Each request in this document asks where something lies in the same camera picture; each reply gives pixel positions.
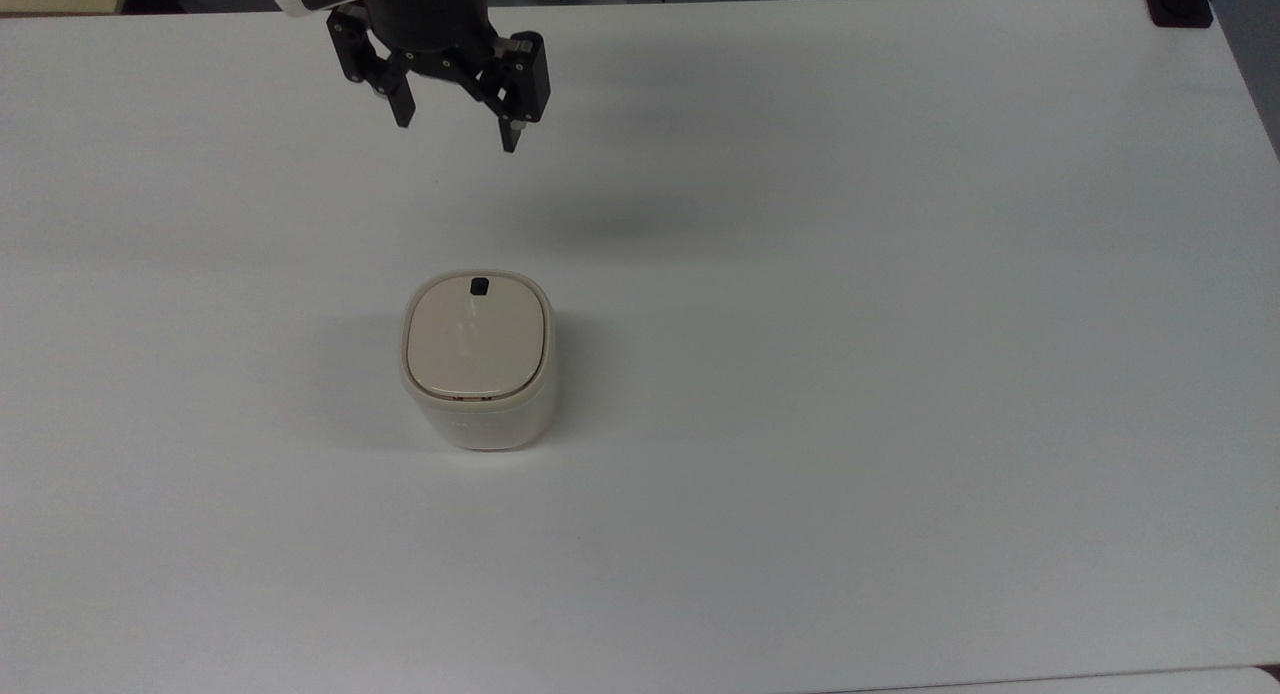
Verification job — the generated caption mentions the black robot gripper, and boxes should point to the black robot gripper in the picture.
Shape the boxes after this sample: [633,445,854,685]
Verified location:
[326,0,552,156]

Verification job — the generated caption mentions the beige trash bin lid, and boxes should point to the beige trash bin lid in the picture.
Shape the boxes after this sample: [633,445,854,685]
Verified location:
[405,273,552,399]

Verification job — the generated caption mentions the beige desktop trash bin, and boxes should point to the beige desktop trash bin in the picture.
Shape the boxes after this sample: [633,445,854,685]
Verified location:
[400,270,559,453]

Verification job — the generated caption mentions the black table clamp mount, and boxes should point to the black table clamp mount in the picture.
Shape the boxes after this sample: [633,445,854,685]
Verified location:
[1139,0,1223,29]

